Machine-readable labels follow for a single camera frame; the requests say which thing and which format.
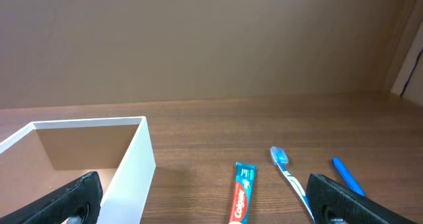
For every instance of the blue disposable razor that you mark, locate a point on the blue disposable razor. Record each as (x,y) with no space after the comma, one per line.
(347,176)

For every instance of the blue white toothbrush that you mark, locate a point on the blue white toothbrush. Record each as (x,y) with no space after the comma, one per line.
(280,159)

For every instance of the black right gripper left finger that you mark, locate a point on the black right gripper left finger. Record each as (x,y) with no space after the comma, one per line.
(76,202)

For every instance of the white square box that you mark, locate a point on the white square box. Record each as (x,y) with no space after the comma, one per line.
(43,156)

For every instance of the Colgate toothpaste tube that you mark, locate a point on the Colgate toothpaste tube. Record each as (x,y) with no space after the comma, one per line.
(244,183)

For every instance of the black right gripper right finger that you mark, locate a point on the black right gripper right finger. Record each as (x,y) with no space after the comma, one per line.
(331,202)

